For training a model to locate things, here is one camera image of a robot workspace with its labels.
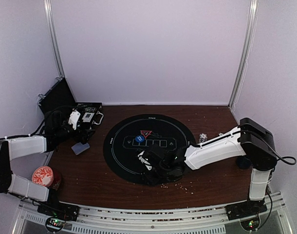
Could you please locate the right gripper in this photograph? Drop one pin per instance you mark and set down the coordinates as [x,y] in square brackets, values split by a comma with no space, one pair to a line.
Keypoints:
[151,181]

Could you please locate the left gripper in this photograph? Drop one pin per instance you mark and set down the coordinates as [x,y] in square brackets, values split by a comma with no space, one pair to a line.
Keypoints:
[84,138]

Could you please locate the blue small blind button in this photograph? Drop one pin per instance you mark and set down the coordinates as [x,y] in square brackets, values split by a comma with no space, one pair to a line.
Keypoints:
[139,138]

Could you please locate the red triangle marker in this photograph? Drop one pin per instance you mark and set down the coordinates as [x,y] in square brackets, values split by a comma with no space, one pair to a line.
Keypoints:
[145,133]

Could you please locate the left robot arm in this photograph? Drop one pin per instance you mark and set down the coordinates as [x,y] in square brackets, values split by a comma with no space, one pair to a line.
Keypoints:
[12,147]

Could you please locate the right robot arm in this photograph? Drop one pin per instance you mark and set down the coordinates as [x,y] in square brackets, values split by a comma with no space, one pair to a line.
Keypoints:
[250,143]

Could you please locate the playing card deck in case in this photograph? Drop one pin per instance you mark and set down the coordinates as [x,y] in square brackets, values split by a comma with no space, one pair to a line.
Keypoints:
[88,117]

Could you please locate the grey card deck box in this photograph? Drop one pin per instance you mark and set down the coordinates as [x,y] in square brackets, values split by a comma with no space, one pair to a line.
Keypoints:
[78,148]

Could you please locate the round black poker mat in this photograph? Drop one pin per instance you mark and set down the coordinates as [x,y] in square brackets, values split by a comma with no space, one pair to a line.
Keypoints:
[120,150]

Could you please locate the black poker set case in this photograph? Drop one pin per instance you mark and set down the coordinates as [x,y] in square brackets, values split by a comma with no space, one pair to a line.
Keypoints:
[57,105]

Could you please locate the red patterned tin can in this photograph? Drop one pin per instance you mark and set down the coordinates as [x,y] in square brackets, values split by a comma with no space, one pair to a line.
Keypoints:
[48,177]

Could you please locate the dark blue mug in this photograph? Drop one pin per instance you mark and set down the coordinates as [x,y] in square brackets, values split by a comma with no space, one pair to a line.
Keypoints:
[243,163]

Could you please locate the chrome case handle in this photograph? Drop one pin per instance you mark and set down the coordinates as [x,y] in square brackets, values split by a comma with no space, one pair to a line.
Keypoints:
[99,118]

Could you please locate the aluminium front rail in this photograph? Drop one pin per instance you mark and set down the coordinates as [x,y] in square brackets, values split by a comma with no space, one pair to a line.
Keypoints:
[197,220]

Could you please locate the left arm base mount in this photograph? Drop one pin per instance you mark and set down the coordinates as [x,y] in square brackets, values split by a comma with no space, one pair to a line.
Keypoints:
[58,217]

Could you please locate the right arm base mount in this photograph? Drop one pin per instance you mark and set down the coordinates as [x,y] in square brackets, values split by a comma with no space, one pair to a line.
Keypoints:
[248,212]

